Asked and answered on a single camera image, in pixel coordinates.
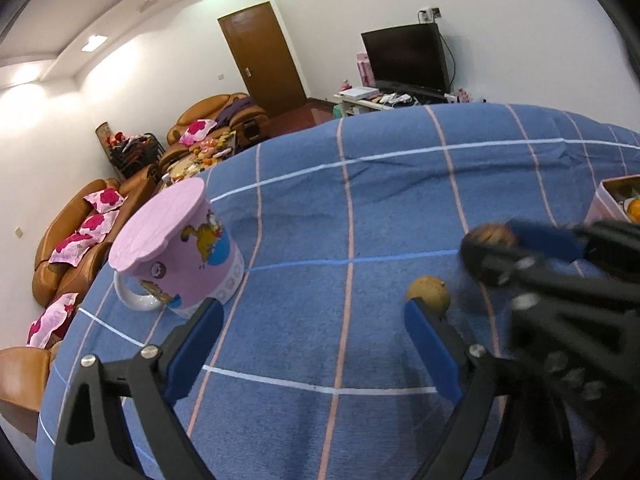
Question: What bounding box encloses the brown leather armchair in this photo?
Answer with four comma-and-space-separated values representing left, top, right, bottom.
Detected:
166, 92, 271, 158

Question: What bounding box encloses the black rack with red goods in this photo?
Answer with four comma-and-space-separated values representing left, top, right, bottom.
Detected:
102, 132, 166, 178

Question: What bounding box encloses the brown wooden door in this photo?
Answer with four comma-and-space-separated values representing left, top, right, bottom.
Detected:
217, 1, 307, 116

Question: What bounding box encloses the white television stand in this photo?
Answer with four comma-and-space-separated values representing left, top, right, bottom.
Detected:
334, 91, 451, 120

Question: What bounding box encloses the leaning patterned board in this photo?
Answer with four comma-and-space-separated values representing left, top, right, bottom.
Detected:
96, 122, 113, 161

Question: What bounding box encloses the cluttered coffee table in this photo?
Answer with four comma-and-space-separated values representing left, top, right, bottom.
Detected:
160, 132, 238, 186

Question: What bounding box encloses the blue checked blanket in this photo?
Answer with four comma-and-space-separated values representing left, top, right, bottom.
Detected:
35, 102, 640, 480

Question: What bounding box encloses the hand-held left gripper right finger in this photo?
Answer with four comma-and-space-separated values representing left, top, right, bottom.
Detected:
404, 299, 508, 480

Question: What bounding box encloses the pink cartoon mug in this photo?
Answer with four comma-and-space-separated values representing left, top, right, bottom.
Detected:
114, 205, 246, 320

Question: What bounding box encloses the pink floral cushion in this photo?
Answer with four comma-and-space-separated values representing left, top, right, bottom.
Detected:
80, 210, 120, 235
83, 190, 125, 211
26, 292, 80, 348
180, 119, 217, 146
50, 232, 113, 266

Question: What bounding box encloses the pink silicone mug lid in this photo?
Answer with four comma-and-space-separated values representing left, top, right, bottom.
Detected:
108, 177, 208, 275

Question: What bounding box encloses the black flat television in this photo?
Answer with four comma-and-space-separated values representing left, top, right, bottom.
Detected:
361, 22, 451, 96

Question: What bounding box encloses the black power cable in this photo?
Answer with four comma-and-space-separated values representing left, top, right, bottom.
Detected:
439, 24, 459, 94

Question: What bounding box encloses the tall pink box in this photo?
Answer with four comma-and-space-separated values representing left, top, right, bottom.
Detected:
356, 52, 376, 88

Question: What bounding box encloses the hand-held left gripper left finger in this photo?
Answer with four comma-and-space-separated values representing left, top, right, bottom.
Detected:
51, 299, 225, 480

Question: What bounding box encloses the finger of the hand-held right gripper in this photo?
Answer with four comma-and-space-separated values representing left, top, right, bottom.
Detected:
506, 218, 640, 302
459, 236, 640, 358

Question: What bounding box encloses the purple cloth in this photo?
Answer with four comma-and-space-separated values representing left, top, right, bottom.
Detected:
216, 97, 256, 126

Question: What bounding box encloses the pink rectangular tin box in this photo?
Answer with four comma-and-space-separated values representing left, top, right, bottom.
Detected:
585, 175, 640, 228

